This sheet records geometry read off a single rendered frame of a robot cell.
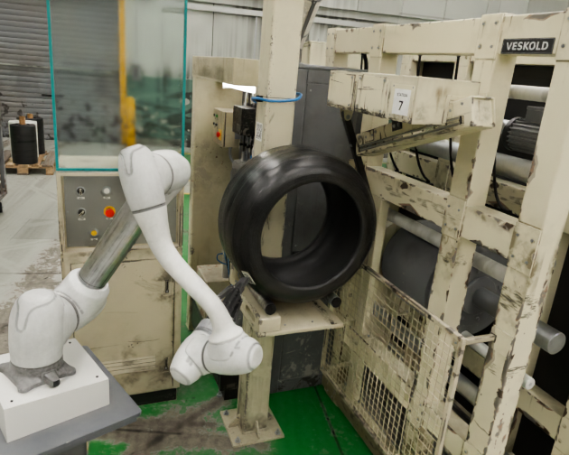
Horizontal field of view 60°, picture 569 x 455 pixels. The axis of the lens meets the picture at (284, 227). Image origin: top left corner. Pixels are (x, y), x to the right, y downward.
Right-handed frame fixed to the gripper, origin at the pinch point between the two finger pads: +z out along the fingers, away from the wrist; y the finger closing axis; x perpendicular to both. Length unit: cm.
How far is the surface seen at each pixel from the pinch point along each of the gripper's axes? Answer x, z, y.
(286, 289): 7.8, 11.8, 13.2
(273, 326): -0.4, 4.3, 24.9
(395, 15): -210, 1013, 116
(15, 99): -827, 539, -62
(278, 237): -11.8, 46.7, 12.7
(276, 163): 15.8, 29.4, -29.7
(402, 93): 61, 44, -38
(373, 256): 16, 70, 45
